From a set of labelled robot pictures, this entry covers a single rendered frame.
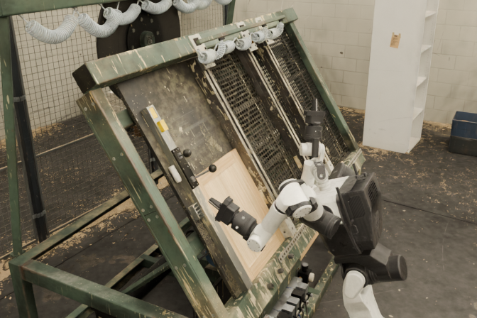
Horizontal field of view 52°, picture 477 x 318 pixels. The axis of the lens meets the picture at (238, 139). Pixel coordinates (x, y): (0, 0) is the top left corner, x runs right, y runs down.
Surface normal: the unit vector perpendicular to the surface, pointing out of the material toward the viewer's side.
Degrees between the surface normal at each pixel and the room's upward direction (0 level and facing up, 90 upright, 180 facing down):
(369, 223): 90
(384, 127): 90
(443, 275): 0
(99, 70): 58
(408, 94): 90
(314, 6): 90
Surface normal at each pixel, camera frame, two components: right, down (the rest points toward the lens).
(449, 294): -0.01, -0.93
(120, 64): 0.75, -0.36
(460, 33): -0.55, 0.30
